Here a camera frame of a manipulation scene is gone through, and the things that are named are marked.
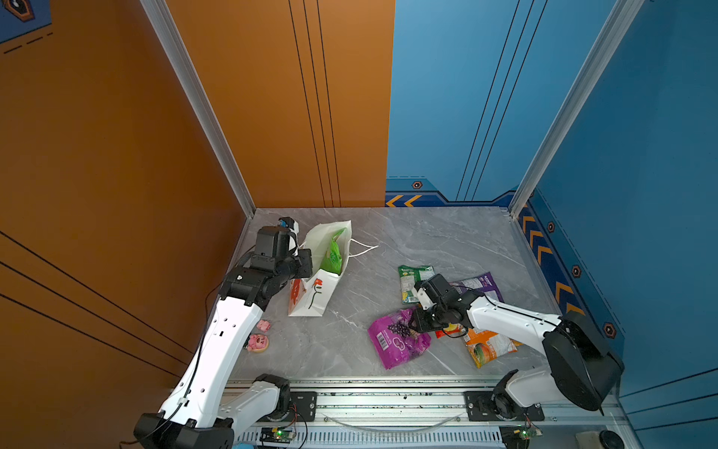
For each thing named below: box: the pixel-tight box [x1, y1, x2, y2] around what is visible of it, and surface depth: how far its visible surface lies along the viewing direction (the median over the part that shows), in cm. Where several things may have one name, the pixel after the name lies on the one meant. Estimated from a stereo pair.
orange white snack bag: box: [463, 328, 524, 369], surface depth 82 cm
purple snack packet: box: [448, 271, 505, 304], surface depth 96 cm
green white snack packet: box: [398, 264, 436, 305], surface depth 98 cm
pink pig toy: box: [246, 333, 270, 353], surface depth 84 cm
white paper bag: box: [287, 219, 353, 318], surface depth 84 cm
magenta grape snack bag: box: [368, 307, 432, 370], surface depth 81 cm
